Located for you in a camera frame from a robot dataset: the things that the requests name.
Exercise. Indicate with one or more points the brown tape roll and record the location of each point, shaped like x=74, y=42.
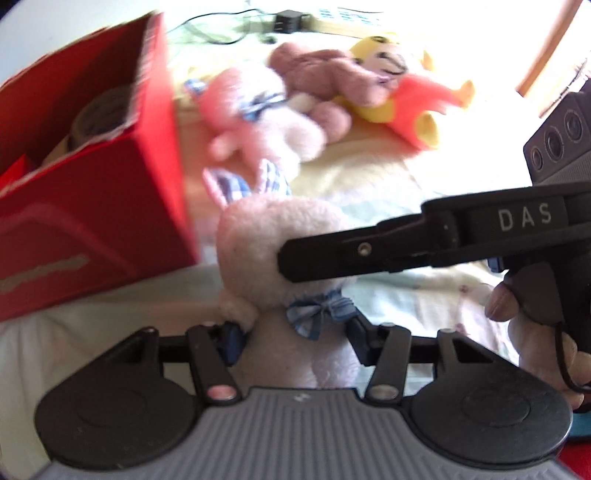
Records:
x=99, y=117

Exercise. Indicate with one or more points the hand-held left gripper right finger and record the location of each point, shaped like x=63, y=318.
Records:
x=360, y=341

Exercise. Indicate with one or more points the black charger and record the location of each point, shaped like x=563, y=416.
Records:
x=288, y=22

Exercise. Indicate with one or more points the white plush rabbit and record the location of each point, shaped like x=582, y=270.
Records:
x=272, y=240

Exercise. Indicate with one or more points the person's right hand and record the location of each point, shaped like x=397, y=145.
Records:
x=538, y=350

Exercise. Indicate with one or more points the red cardboard box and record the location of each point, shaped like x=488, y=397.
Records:
x=83, y=217

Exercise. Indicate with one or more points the yellow plush bear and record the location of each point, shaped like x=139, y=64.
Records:
x=415, y=106

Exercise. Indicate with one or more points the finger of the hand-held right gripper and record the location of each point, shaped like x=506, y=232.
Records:
x=351, y=256

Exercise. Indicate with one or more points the white power strip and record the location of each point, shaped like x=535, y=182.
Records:
x=341, y=18

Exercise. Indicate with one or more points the pink plush rabbit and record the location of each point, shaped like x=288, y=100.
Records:
x=258, y=124

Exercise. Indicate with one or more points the mauve plush bear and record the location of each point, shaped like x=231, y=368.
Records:
x=323, y=76

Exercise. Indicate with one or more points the yellow printed bed sheet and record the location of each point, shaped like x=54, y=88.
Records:
x=406, y=180

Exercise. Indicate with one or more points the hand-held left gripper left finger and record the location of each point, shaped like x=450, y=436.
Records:
x=232, y=344

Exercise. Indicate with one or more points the wooden rail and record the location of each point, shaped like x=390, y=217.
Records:
x=547, y=46

